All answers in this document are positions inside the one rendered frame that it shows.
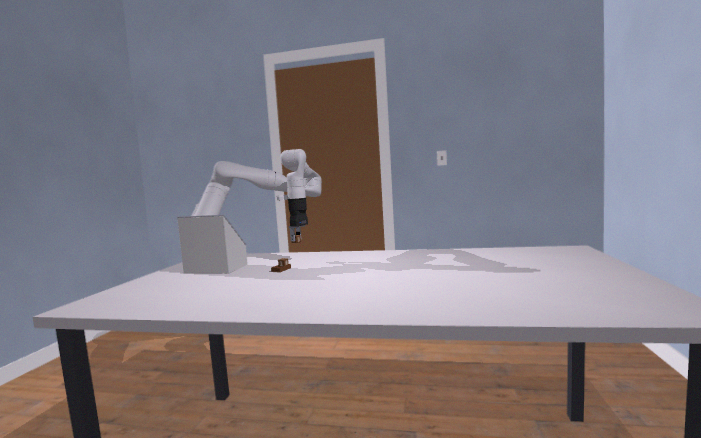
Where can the brown wooden tray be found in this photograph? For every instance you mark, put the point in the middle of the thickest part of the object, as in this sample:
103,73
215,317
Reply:
280,269

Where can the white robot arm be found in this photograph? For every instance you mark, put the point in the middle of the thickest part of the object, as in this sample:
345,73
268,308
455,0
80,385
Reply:
224,172

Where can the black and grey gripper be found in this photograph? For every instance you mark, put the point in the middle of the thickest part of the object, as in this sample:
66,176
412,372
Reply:
297,206

